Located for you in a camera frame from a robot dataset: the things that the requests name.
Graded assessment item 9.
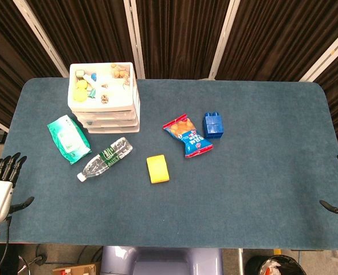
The lavender robot base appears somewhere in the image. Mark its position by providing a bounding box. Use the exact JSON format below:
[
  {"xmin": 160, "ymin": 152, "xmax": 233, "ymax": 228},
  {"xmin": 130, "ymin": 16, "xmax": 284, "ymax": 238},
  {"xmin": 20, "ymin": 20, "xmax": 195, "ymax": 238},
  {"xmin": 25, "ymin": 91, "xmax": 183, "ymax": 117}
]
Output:
[{"xmin": 100, "ymin": 245, "xmax": 224, "ymax": 275}]

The white drawer organizer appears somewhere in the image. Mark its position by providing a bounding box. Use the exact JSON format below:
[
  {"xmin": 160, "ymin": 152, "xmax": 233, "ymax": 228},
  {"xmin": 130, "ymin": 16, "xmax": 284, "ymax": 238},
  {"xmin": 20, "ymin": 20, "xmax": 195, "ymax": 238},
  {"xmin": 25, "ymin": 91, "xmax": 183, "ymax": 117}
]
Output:
[{"xmin": 68, "ymin": 62, "xmax": 142, "ymax": 135}]

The blue red snack bag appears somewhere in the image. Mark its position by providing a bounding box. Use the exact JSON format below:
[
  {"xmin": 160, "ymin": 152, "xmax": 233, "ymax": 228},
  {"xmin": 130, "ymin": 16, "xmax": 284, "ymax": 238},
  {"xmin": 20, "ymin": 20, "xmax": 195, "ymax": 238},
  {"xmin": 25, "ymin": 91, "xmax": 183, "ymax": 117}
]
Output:
[{"xmin": 162, "ymin": 113, "xmax": 214, "ymax": 159}]

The brown cardboard box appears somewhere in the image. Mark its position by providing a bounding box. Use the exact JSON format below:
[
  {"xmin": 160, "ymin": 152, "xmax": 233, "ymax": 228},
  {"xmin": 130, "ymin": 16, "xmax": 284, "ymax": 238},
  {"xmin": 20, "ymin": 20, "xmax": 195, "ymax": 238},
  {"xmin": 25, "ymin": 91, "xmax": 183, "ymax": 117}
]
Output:
[{"xmin": 52, "ymin": 263, "xmax": 97, "ymax": 275}]

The blue-green table mat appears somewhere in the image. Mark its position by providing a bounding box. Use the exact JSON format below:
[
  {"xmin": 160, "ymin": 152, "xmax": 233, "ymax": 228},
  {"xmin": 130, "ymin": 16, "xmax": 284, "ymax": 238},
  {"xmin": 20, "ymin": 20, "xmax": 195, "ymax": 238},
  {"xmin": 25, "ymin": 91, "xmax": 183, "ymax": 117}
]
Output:
[{"xmin": 0, "ymin": 77, "xmax": 338, "ymax": 249}]

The green wet wipes pack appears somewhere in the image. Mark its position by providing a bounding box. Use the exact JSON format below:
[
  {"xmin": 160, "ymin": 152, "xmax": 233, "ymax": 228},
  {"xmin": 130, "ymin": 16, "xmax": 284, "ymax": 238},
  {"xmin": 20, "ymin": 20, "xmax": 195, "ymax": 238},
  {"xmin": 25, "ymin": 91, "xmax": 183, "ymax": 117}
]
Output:
[{"xmin": 46, "ymin": 114, "xmax": 92, "ymax": 166}]

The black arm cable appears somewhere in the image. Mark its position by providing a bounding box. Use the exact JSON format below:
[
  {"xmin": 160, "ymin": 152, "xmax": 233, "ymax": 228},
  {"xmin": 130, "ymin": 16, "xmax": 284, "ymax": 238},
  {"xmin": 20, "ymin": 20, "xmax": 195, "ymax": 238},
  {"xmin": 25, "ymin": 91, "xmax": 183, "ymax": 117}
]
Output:
[{"xmin": 0, "ymin": 216, "xmax": 13, "ymax": 275}]

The pile of tan biscuits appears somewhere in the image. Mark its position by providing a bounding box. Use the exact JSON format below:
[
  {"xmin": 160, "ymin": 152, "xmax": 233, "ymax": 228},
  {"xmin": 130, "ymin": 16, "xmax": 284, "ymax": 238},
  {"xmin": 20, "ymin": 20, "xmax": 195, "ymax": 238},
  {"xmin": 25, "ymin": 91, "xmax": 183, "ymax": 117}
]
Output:
[{"xmin": 110, "ymin": 64, "xmax": 130, "ymax": 79}]

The clear water bottle green label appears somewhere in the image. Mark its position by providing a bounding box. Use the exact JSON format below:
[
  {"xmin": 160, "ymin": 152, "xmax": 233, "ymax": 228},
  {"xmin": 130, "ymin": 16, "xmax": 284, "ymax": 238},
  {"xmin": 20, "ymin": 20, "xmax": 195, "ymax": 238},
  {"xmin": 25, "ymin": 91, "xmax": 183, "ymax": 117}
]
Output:
[{"xmin": 77, "ymin": 136, "xmax": 133, "ymax": 183}]

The brown pleated divider panel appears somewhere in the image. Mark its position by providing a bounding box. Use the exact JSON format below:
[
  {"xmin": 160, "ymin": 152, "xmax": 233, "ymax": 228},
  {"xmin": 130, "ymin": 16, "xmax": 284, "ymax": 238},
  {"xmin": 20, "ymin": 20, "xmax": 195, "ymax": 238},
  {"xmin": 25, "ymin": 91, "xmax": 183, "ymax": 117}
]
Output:
[
  {"xmin": 25, "ymin": 0, "xmax": 143, "ymax": 78},
  {"xmin": 0, "ymin": 0, "xmax": 64, "ymax": 130},
  {"xmin": 135, "ymin": 0, "xmax": 231, "ymax": 80},
  {"xmin": 215, "ymin": 0, "xmax": 338, "ymax": 83}
]

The clear plastic drawer with handle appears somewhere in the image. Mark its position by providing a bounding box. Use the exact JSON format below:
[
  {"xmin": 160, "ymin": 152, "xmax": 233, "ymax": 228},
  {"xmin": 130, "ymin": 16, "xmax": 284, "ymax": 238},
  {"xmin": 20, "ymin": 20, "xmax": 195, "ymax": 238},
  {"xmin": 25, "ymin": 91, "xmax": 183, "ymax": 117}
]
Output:
[{"xmin": 85, "ymin": 126, "xmax": 142, "ymax": 134}]

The black trash bin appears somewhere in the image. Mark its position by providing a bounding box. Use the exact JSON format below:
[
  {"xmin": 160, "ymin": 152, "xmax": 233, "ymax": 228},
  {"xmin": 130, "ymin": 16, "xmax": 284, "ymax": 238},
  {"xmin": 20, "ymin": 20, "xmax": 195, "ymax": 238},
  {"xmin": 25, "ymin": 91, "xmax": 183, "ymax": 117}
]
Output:
[{"xmin": 245, "ymin": 254, "xmax": 308, "ymax": 275}]

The right black-fingered robot hand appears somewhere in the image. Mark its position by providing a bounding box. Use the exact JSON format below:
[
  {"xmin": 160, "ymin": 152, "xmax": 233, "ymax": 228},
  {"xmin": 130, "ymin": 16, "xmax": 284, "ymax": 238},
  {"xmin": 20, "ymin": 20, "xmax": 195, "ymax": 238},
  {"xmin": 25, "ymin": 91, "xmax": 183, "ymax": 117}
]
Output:
[{"xmin": 319, "ymin": 152, "xmax": 338, "ymax": 218}]

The yellow sponge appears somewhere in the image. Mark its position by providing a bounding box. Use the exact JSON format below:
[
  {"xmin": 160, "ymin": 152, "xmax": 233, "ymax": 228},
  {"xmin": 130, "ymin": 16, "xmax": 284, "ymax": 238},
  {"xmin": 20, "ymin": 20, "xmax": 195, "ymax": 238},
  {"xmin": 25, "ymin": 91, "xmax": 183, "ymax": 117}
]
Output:
[{"xmin": 146, "ymin": 154, "xmax": 171, "ymax": 184}]

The blue plastic building block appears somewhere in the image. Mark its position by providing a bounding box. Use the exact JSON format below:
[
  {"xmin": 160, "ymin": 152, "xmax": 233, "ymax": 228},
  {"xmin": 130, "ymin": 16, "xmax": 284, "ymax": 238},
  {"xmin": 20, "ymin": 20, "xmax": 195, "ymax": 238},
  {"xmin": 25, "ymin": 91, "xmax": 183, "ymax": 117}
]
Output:
[{"xmin": 202, "ymin": 111, "xmax": 225, "ymax": 140}]

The white divider post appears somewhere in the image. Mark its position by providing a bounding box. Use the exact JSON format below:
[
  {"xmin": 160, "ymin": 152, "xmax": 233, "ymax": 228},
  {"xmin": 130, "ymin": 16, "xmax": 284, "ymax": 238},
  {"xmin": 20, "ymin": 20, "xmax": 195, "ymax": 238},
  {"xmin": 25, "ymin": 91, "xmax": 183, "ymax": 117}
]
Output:
[
  {"xmin": 13, "ymin": 0, "xmax": 70, "ymax": 78},
  {"xmin": 298, "ymin": 21, "xmax": 338, "ymax": 83},
  {"xmin": 208, "ymin": 0, "xmax": 242, "ymax": 81},
  {"xmin": 123, "ymin": 0, "xmax": 146, "ymax": 80}
]

